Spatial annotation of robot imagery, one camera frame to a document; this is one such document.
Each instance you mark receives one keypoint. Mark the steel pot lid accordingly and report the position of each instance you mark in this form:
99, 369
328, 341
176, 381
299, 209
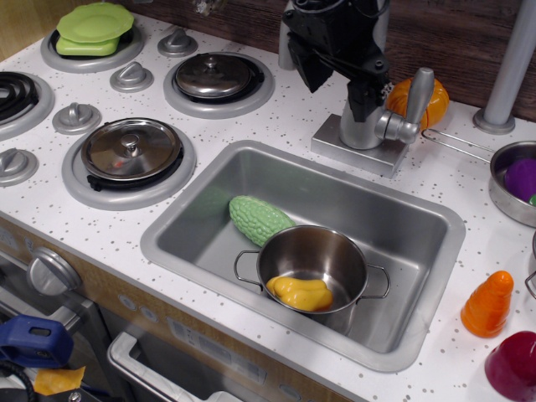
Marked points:
131, 149
212, 76

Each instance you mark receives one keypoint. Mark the grey vertical pole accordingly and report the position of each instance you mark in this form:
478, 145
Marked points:
496, 117

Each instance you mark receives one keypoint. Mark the silver stove knob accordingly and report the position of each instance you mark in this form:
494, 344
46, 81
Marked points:
76, 119
132, 78
17, 166
177, 44

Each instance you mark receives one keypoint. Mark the orange toy pumpkin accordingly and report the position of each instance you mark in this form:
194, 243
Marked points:
435, 111

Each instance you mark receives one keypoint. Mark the steel saucepan with wire handle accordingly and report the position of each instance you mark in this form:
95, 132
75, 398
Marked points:
498, 162

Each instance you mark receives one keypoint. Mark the silver stove knob middle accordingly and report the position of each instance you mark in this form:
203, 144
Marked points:
132, 78

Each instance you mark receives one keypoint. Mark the orange toy carrot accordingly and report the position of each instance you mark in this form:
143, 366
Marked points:
486, 310

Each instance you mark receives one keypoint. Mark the green toy bitter gourd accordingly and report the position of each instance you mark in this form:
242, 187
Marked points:
257, 220

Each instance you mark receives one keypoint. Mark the green plastic dish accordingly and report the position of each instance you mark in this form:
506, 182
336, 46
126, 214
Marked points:
67, 47

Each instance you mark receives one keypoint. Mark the front steel pot lid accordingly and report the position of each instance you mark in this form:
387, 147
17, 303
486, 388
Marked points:
131, 149

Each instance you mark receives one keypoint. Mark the silver stove knob rear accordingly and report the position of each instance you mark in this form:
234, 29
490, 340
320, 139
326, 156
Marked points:
177, 44

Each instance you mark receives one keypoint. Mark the purple toy eggplant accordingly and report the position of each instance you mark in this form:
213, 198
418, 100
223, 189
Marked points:
519, 179

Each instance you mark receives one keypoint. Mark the dark red toy vegetable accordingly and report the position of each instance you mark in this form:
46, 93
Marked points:
510, 367

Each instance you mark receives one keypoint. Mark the rear steel pot lid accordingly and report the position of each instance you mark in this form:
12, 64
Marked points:
212, 76

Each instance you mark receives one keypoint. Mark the steel pot with handles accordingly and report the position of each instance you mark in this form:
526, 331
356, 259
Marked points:
312, 252

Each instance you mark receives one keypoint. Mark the black coil burner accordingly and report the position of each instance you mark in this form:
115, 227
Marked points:
26, 100

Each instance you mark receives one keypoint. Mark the silver toy faucet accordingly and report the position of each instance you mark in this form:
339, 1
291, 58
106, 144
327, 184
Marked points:
379, 144

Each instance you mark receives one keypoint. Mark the yellow toy bell pepper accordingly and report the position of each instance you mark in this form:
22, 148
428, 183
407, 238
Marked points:
305, 295

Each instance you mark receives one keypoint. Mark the green plastic plate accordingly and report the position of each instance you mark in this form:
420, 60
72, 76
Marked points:
94, 23

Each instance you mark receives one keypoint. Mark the blue clamp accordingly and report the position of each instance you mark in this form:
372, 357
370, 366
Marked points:
34, 342

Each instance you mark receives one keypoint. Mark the silver oven dial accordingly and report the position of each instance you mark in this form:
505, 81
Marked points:
49, 274

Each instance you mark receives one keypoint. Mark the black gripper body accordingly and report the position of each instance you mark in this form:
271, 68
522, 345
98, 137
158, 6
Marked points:
345, 34

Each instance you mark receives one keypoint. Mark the silver stove knob left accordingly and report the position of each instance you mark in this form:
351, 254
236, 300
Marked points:
17, 166

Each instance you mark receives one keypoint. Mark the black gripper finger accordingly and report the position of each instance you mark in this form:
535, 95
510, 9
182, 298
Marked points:
312, 70
364, 98

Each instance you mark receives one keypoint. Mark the silver oven door handle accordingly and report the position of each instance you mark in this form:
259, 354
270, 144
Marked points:
119, 357

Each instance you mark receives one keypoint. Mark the silver stove knob front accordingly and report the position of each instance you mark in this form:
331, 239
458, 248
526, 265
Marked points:
76, 119

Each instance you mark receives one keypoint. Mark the yellow tape piece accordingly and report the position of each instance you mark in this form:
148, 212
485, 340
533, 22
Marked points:
56, 380

